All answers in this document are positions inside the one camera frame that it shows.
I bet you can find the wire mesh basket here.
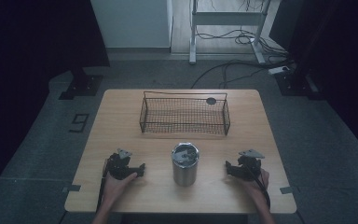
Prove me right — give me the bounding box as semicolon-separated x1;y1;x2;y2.
138;91;232;137

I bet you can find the white desk frame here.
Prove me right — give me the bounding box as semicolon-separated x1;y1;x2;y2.
188;0;277;65

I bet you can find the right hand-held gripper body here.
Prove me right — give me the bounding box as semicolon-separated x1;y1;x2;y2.
235;148;266;181

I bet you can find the dark curtain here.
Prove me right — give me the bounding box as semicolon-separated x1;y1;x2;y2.
269;0;358;157
0;0;111;200

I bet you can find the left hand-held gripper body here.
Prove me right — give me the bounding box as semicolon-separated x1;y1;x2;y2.
104;147;140;181

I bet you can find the person's right hand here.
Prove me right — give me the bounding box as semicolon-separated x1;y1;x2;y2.
241;168;271;204

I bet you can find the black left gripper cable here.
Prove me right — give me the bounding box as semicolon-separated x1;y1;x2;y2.
96;159;110;214

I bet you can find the person's left hand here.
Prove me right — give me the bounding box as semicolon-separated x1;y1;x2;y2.
100;172;139;207

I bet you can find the black floor cable bundle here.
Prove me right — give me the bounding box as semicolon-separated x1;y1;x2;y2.
189;26;296;91

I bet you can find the black stand base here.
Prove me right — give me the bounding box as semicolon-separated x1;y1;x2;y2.
58;66;104;101
274;69;324;101

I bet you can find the white power strip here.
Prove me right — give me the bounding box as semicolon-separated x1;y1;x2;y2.
267;65;291;76

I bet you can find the stainless steel cup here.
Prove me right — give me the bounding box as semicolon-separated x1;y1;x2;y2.
171;142;200;188

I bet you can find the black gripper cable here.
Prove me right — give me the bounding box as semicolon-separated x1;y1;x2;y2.
96;159;110;214
243;161;271;210

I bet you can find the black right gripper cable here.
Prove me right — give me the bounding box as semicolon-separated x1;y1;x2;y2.
243;161;271;210

